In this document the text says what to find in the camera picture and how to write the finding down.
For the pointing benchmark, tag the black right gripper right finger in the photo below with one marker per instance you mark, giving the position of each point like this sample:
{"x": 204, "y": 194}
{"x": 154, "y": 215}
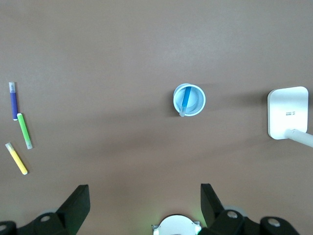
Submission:
{"x": 220, "y": 222}

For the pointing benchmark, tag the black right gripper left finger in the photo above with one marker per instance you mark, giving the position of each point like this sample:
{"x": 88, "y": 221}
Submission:
{"x": 68, "y": 220}

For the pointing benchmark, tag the blue marker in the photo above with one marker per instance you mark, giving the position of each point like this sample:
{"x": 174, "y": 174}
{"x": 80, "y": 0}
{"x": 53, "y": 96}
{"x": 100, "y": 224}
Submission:
{"x": 187, "y": 98}

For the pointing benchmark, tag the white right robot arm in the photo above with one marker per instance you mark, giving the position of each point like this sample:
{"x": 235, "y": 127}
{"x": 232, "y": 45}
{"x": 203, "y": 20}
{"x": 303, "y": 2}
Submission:
{"x": 176, "y": 225}

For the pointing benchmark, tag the yellow marker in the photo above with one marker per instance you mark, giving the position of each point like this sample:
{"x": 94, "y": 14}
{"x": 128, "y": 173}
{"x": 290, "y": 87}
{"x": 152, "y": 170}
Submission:
{"x": 17, "y": 160}

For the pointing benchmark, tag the green marker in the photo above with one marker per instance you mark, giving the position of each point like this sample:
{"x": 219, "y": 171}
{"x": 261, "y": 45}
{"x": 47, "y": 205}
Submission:
{"x": 24, "y": 129}

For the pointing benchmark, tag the blue mesh cup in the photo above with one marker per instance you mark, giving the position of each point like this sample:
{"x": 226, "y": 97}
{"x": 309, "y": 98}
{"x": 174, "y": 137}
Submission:
{"x": 199, "y": 100}

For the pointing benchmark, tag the purple marker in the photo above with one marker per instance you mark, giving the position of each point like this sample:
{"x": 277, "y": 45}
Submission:
{"x": 14, "y": 105}

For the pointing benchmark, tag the white desk lamp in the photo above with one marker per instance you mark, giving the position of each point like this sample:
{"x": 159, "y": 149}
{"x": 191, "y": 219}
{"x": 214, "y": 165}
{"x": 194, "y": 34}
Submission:
{"x": 286, "y": 107}

